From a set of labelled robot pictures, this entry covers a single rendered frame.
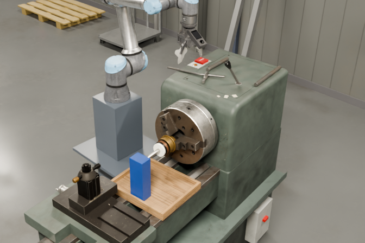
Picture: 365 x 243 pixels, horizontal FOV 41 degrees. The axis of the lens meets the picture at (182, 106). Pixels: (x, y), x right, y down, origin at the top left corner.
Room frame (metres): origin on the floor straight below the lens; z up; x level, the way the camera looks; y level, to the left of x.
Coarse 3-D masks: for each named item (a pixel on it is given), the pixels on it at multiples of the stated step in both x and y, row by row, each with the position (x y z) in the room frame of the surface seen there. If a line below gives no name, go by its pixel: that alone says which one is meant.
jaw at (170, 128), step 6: (162, 114) 2.13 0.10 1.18; (168, 114) 2.12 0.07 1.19; (162, 120) 2.10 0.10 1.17; (168, 120) 2.09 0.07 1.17; (162, 126) 2.08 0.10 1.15; (168, 126) 2.07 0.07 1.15; (174, 126) 2.09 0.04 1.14; (162, 132) 2.05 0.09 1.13; (168, 132) 2.05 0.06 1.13; (174, 132) 2.07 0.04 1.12
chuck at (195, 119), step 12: (168, 108) 2.13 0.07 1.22; (180, 108) 2.10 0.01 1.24; (192, 108) 2.11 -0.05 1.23; (156, 120) 2.18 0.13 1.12; (180, 120) 2.09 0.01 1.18; (192, 120) 2.04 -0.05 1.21; (204, 120) 2.07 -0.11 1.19; (156, 132) 2.18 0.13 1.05; (180, 132) 2.17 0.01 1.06; (192, 132) 2.04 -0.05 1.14; (204, 132) 2.03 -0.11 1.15; (180, 156) 2.09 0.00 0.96; (192, 156) 2.04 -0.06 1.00
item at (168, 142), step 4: (164, 136) 2.04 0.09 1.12; (168, 136) 2.02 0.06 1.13; (172, 136) 2.05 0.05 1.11; (160, 140) 2.00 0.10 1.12; (164, 140) 2.00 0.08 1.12; (168, 140) 2.00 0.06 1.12; (172, 140) 2.01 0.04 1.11; (164, 144) 1.97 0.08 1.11; (168, 144) 1.98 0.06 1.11; (172, 144) 1.99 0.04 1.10; (168, 148) 1.97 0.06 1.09; (172, 148) 1.99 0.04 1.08; (168, 152) 1.98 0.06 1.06
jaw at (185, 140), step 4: (184, 136) 2.06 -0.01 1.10; (176, 140) 2.02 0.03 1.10; (180, 140) 2.02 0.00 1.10; (184, 140) 2.02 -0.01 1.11; (188, 140) 2.02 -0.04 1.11; (192, 140) 2.02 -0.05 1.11; (196, 140) 2.02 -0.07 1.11; (176, 144) 2.00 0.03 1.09; (180, 144) 2.01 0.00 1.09; (184, 144) 1.99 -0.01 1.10; (188, 144) 2.00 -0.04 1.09; (192, 144) 1.99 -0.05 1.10; (196, 144) 1.99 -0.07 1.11; (200, 144) 2.01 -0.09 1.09; (204, 144) 2.01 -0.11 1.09; (176, 148) 2.00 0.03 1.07; (180, 148) 2.00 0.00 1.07; (184, 148) 1.99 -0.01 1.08; (188, 148) 2.00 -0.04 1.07; (192, 148) 1.99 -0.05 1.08; (196, 148) 1.98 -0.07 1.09
